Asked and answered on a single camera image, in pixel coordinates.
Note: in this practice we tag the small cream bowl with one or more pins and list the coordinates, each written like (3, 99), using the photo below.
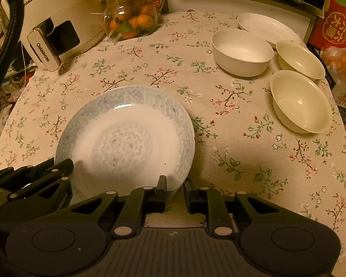
(301, 59)

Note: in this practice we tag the floral tablecloth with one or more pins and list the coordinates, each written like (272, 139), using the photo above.
(236, 153)

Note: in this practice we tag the plastic bag of oranges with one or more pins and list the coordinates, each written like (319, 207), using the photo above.
(341, 63)

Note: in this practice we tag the plain white plate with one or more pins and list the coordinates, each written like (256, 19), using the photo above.
(265, 26)

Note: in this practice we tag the white air fryer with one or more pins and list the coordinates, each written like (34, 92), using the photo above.
(60, 3)

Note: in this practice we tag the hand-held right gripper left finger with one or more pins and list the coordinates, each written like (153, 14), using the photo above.
(161, 189)

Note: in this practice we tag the glass jar of small oranges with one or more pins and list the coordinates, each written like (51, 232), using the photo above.
(132, 17)

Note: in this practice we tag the large cream bowl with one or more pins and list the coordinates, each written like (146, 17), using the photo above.
(301, 101)

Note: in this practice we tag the blue patterned plate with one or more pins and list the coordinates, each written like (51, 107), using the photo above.
(127, 138)

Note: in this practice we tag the white deep bowl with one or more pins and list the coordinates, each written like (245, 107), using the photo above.
(242, 52)

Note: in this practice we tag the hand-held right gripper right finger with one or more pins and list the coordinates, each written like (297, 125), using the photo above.
(188, 192)

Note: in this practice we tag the red lidded jar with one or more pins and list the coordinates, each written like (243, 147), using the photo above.
(155, 0)

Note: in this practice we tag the red gift box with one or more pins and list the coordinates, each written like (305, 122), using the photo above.
(337, 20)

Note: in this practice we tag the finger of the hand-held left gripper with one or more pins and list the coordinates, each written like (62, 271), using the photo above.
(23, 173)
(64, 168)

